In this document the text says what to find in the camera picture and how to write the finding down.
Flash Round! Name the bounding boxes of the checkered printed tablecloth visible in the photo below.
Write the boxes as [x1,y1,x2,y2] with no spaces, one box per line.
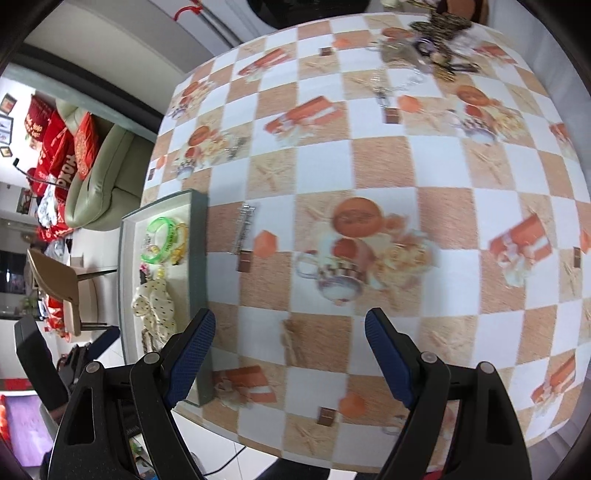
[141,11,591,472]

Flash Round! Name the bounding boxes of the red lettered cushion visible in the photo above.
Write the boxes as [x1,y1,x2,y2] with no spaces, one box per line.
[39,111,77,192]

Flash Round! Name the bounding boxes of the grey shallow tray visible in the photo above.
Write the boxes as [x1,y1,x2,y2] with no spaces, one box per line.
[117,189,215,407]

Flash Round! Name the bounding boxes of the cream polka dot scrunchie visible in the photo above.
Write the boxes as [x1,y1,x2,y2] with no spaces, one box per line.
[130,276,178,340]

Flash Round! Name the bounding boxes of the wooden chair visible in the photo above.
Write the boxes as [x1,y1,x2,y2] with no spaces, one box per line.
[27,248,118,340]

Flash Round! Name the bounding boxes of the pale green sofa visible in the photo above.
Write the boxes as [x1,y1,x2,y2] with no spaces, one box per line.
[53,99,158,232]

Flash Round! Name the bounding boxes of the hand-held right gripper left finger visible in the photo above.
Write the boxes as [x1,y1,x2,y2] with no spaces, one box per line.
[48,308,217,480]

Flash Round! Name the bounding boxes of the dark patterned hair tie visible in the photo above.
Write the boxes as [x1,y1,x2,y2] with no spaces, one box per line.
[413,37,446,70]

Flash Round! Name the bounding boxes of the red patterned cushion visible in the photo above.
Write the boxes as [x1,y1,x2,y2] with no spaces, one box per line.
[71,113,100,181]

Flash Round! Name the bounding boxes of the silver bar hair clip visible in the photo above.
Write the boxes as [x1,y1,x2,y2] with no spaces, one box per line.
[228,203,257,257]

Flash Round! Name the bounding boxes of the person's dark trouser leg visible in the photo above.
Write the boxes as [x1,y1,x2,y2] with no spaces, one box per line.
[261,457,333,480]

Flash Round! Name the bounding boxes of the purple floor mat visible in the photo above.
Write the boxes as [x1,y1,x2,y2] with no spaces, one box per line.
[0,394,56,467]

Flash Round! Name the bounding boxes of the brown sole slipper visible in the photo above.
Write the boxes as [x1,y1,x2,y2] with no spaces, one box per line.
[436,0,489,26]

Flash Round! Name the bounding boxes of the white washing machine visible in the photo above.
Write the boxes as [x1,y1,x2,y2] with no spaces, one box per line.
[247,0,370,21]

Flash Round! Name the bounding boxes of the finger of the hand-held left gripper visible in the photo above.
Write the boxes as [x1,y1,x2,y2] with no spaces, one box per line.
[85,324,122,365]

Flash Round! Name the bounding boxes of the black cable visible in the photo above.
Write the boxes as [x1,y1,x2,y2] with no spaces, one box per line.
[203,445,245,476]

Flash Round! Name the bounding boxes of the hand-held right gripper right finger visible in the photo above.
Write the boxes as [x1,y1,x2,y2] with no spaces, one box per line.
[365,307,532,480]

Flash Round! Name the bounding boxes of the leopard print hair bow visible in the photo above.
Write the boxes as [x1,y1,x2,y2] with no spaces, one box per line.
[411,11,472,35]

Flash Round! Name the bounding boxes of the yellow hair tie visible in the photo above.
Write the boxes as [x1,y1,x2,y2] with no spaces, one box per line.
[168,224,190,266]

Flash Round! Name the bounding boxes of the red handled mop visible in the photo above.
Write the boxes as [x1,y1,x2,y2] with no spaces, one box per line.
[173,4,241,47]

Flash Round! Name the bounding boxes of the crystal bead keychain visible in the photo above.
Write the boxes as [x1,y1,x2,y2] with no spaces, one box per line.
[372,69,428,109]

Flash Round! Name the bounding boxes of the green plastic bangle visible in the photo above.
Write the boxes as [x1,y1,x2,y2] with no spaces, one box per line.
[147,216,183,266]

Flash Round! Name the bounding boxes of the grey star hair clip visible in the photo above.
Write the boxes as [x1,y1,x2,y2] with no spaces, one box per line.
[379,39,419,68]

